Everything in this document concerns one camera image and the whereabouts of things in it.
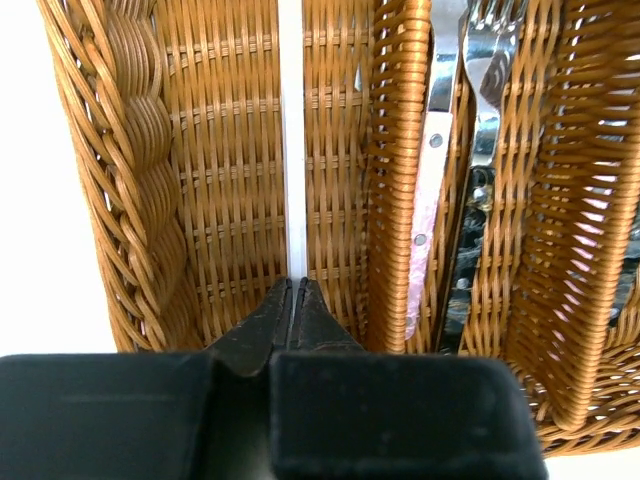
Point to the pink-handled fork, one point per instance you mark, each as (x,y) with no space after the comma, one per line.
(447,19)

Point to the wicker cutlery tray basket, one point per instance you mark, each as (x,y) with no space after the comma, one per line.
(174,109)

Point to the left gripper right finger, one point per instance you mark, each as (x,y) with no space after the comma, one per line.
(313,327)

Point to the dark-handled fork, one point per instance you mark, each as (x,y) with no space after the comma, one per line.
(489,48)

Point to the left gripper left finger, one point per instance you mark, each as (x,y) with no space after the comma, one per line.
(247,347)

